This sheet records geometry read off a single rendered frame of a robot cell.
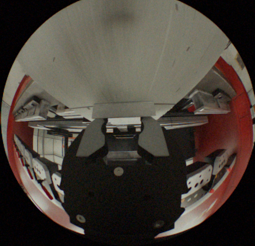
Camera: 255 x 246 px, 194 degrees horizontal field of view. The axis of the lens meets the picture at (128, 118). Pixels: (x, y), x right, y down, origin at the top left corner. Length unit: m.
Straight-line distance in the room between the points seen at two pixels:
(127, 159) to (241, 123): 0.85
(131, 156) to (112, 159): 0.05
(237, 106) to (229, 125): 0.19
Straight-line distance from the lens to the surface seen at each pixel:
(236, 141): 0.87
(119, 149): 0.72
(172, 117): 0.53
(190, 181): 0.27
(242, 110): 0.84
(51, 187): 0.42
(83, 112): 0.15
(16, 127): 2.18
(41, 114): 0.48
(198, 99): 0.38
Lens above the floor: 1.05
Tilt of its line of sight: 17 degrees down
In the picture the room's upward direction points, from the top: 178 degrees clockwise
